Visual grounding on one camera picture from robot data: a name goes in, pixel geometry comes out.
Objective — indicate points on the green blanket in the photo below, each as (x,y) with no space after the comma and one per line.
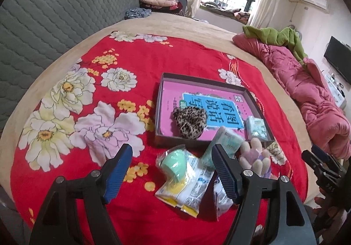
(274,36)

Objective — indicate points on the small green tissue packet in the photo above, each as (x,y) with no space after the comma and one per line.
(256,128)

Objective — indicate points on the pink quilt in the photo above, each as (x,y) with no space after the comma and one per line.
(309,91)

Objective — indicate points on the white patterned packet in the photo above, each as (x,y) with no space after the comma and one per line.
(221,204)

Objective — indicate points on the pink and blue book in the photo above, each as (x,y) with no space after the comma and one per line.
(175,97)

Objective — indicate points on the yellow white plastic packet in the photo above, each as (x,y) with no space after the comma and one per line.
(171,195)
(198,187)

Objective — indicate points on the person's right hand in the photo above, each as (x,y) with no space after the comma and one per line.
(322,202)

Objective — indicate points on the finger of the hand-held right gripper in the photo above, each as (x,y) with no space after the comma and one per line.
(311,161)
(320,152)

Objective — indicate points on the beige plush bunny purple bow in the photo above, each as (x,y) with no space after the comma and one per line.
(263,165)

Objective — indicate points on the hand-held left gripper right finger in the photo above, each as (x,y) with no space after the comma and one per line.
(223,173)

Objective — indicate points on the red floral blanket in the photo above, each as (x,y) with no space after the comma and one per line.
(131,75)

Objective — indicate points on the blue floral cloth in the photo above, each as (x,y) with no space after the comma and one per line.
(137,13)

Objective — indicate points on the dark shallow cardboard box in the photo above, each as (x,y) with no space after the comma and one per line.
(159,113)

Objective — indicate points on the leopard print scrunchie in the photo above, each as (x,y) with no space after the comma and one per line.
(189,123)

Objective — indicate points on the green egg sponge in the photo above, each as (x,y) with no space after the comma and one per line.
(175,165)

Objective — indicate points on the beige bed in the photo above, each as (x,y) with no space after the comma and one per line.
(197,28)

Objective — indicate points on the pale green tissue pack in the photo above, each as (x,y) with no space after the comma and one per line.
(227,143)

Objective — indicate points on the white air conditioner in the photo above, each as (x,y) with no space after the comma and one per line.
(314,0)

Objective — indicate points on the grey quilted headboard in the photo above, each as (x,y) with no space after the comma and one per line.
(54,14)

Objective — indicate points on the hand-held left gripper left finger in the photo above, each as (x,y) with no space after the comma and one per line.
(119,173)

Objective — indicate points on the windowsill cushions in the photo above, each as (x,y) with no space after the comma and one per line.
(230,13)

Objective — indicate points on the standing fan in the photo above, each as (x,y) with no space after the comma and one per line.
(297,34)

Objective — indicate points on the pink plush bunny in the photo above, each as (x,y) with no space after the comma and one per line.
(253,146)

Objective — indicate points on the black television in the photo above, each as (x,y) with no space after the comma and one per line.
(338,58)

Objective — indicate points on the white television cabinet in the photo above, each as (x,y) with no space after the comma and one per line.
(334,88)

